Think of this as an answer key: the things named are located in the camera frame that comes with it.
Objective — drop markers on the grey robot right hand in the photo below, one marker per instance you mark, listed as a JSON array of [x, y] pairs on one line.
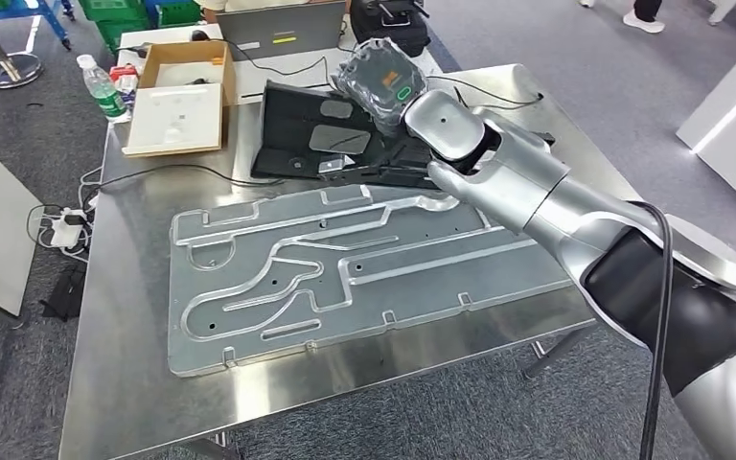
[[377, 82]]

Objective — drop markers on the black plastic plate frame part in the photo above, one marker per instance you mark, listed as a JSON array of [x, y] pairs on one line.
[[285, 127]]

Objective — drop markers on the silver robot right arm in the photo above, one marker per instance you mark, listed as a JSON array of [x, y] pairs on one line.
[[520, 184]]

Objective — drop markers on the stainless steel workbench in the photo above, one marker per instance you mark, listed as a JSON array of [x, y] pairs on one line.
[[139, 381]]

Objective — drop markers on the black bag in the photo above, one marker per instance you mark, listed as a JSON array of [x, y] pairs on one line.
[[387, 25]]

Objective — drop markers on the white desk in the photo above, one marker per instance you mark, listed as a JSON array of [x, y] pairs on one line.
[[279, 73]]

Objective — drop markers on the grey laptop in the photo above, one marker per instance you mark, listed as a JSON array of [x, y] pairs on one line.
[[279, 28]]

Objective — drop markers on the open cardboard box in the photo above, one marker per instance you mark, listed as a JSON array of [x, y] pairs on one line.
[[228, 76]]

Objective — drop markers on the black computer mouse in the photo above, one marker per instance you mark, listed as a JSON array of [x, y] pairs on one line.
[[200, 35]]

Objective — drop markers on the stamped sheet metal panel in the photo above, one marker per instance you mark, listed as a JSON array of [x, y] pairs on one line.
[[406, 286]]

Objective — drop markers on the white foam insert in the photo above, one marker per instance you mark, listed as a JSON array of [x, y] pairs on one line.
[[174, 117]]

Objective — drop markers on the green plastic crate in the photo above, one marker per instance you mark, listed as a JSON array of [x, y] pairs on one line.
[[123, 35], [114, 9], [177, 13]]

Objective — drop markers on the small red white carton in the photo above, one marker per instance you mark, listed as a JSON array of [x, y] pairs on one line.
[[125, 82]]

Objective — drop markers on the clear plastic water bottle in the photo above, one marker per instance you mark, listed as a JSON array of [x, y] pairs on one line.
[[104, 92]]

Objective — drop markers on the person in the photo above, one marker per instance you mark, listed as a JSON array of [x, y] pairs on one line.
[[644, 22]]

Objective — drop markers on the white power strip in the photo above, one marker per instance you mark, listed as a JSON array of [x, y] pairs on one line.
[[66, 230]]

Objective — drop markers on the black pouch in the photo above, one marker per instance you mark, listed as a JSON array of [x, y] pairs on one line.
[[63, 292]]

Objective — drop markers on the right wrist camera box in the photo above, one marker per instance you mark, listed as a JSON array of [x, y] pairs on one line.
[[333, 164]]

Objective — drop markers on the blue metal trolley frame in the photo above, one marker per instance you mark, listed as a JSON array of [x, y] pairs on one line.
[[50, 19]]

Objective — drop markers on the chrome stanchion post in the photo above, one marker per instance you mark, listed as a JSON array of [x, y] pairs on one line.
[[12, 71]]

